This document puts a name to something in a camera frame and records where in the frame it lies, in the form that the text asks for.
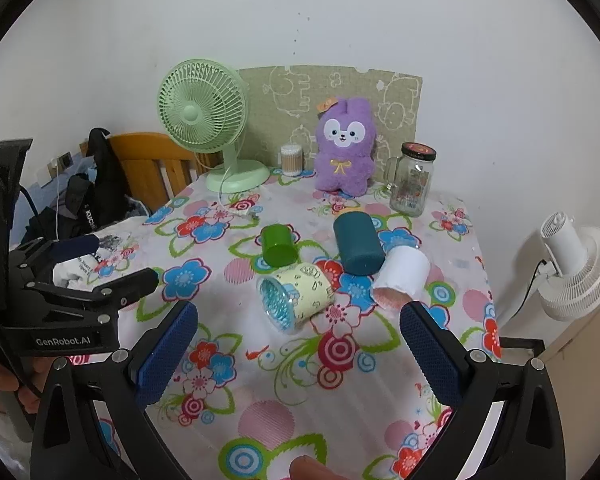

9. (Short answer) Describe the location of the green desk fan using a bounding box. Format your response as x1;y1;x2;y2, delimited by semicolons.
156;59;271;193

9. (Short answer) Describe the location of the black bag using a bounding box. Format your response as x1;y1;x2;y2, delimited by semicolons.
27;127;131;241

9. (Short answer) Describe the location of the teal cup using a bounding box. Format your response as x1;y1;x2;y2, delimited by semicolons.
333;211;384;277

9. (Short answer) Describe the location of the floral tablecloth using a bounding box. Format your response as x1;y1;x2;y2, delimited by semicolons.
55;175;503;480

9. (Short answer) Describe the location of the glass jar with black lid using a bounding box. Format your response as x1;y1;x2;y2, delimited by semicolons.
384;142;437;218

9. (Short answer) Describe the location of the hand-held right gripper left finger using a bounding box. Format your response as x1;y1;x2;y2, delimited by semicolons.
30;301;201;480

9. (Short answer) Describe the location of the black power cable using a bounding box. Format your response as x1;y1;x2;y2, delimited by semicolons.
500;259;548;333

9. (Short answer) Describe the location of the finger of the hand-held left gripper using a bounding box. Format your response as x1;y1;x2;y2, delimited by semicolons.
26;267;160;322
10;235;102;275

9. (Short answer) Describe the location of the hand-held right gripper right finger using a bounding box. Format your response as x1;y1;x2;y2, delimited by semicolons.
399;301;566;480

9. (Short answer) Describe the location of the green printed mat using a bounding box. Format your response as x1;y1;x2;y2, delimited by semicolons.
236;65;424;176

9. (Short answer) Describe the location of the yellow patterned cup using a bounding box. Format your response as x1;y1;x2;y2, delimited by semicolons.
256;261;335;335

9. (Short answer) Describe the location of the white fan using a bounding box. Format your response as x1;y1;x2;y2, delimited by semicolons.
537;211;600;322

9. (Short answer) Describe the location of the beige cabinet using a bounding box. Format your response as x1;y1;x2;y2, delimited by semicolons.
535;300;600;480

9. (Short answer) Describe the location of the white fan cable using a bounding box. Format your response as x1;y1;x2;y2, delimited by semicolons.
215;165;261;222

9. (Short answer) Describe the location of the white printed cloth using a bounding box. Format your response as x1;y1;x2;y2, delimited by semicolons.
52;220;141;291

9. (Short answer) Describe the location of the person's right hand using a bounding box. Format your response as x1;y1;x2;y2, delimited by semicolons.
289;455;342;480

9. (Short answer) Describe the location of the green cup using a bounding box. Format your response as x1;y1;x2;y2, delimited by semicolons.
259;224;301;267

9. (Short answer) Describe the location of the white cup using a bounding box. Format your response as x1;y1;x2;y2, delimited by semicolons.
370;246;431;317

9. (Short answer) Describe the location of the cotton swab container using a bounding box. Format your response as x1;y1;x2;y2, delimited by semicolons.
279;144;306;177

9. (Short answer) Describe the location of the purple plush bunny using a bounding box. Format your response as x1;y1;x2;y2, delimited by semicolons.
312;97;378;196

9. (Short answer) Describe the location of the wooden chair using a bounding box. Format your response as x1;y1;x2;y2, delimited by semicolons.
79;132;221;216

